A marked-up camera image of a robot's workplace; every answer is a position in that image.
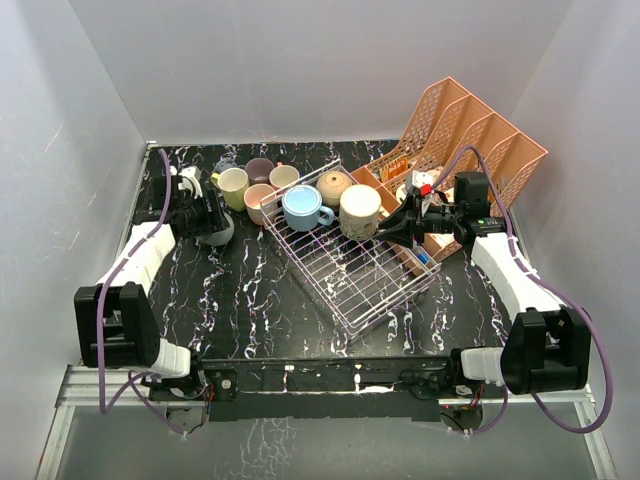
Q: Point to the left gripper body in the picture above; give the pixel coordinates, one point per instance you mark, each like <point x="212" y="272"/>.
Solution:
<point x="196" y="217"/>

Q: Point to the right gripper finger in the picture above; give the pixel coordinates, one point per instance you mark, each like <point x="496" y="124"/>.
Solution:
<point x="405" y="238"/>
<point x="409" y="211"/>

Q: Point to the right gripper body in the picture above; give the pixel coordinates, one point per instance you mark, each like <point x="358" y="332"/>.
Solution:
<point x="441" y="218"/>

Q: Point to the grey mug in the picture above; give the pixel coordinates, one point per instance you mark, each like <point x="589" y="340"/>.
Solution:
<point x="222" y="237"/>

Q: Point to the yellow-green mug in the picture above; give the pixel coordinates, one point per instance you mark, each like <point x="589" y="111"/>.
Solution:
<point x="233" y="183"/>

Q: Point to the beige round mug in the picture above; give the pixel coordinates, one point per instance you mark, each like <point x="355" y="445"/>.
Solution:
<point x="332" y="185"/>

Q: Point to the light blue mug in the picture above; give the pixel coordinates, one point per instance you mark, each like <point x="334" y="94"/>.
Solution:
<point x="304" y="210"/>

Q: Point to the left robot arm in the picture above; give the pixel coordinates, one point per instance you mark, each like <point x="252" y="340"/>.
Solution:
<point x="131" y="336"/>

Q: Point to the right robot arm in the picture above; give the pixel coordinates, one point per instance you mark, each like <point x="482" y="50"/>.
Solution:
<point x="548" y="346"/>

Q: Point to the small grey-blue cup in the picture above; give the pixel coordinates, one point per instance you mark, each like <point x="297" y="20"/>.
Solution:
<point x="223" y="165"/>

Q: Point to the purple mug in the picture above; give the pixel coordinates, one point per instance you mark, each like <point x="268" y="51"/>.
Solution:
<point x="258" y="170"/>

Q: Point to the pink mug white inside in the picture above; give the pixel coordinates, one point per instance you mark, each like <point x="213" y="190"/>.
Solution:
<point x="282" y="176"/>

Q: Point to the peach desk organizer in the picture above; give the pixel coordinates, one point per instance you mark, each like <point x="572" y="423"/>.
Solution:
<point x="447" y="118"/>

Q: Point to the white wire dish rack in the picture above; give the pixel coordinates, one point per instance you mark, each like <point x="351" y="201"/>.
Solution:
<point x="359" y="282"/>

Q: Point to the black front rail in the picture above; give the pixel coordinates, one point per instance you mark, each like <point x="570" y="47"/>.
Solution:
<point x="414" y="387"/>

